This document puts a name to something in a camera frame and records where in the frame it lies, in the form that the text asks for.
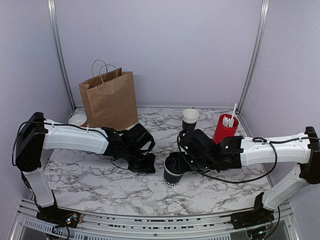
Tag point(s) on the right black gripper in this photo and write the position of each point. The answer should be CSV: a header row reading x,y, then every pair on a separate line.
x,y
191,170

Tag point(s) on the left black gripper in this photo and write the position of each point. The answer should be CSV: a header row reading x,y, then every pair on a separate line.
x,y
149,167

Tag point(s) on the black plastic cup lid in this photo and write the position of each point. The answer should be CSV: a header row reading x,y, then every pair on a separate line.
x,y
175,163

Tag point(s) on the black paper coffee cup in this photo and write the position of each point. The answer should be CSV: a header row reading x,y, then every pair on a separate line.
x,y
171,179

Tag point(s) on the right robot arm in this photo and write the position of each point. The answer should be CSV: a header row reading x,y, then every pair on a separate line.
x,y
236,152

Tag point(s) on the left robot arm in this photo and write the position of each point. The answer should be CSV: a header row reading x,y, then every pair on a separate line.
x,y
38,134

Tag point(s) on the stack of paper cups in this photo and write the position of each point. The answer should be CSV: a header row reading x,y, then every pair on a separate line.
x,y
190,118

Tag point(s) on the red cylindrical holder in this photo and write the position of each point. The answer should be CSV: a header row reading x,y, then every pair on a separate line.
x,y
223,131

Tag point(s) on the white sugar packets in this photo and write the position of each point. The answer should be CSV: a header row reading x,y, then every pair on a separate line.
x,y
228,122

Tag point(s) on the brown paper bag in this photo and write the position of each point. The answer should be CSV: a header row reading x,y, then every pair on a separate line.
x,y
109,99

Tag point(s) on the white and orange bowl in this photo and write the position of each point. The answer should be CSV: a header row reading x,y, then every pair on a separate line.
x,y
78,120

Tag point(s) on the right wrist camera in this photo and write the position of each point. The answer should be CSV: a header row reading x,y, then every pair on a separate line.
x,y
198,145

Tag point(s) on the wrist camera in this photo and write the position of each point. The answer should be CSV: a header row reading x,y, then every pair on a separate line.
x,y
138,139
198,145

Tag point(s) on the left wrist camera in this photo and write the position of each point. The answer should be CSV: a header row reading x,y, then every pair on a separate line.
x,y
138,139

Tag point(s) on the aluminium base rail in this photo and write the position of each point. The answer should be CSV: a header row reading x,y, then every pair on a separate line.
x,y
103,226

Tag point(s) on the right aluminium frame post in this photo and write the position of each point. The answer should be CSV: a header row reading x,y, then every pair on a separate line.
x,y
260,33

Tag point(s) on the aluminium frame post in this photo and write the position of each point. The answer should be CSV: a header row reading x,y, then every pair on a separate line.
x,y
260,33
59,52

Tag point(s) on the left aluminium frame post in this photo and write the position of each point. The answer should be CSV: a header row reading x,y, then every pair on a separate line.
x,y
59,52

